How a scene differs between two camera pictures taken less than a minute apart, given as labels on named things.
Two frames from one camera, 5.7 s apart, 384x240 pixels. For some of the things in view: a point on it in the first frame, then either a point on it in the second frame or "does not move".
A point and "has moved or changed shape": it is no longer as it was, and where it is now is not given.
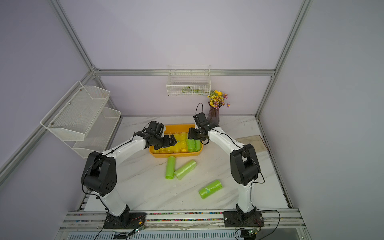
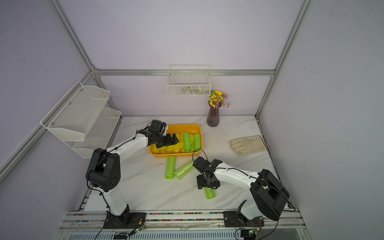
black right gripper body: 196,134 -> 204,181
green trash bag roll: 191,145 has moved or changed shape
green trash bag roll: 210,189 has moved or changed shape
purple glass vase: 213,115 does not move
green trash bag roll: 170,171 does not move
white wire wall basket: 189,80 does not move
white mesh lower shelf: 98,134 does not move
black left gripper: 167,143 does not move
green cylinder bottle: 198,145 does not move
